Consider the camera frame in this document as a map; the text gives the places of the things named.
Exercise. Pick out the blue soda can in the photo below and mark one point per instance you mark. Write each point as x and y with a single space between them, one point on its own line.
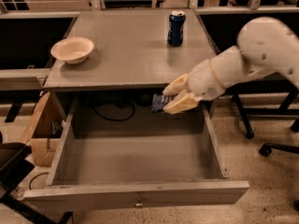
175 32

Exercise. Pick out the grey cabinet desk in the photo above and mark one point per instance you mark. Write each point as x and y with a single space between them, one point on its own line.
131 53

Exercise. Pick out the black office chair base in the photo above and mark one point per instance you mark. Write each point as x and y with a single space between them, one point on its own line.
267 148

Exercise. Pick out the metal drawer knob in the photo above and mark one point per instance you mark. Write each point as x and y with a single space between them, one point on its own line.
138 203

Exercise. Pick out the cardboard box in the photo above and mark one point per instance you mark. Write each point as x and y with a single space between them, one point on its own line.
42 132

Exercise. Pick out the dark blue rxbar wrapper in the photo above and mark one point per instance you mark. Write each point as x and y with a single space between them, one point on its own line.
159 101

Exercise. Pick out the grey open top drawer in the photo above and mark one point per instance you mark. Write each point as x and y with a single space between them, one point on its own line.
167 160

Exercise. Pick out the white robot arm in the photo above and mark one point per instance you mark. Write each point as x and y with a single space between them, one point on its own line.
264 46

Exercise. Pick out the black table leg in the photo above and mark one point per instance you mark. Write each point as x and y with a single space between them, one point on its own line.
243 115

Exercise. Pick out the white paper bowl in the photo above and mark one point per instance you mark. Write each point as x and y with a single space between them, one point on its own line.
72 50

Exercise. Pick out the black chair at left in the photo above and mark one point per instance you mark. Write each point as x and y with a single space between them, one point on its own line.
13 169

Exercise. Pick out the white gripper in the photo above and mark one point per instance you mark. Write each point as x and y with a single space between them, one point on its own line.
203 79

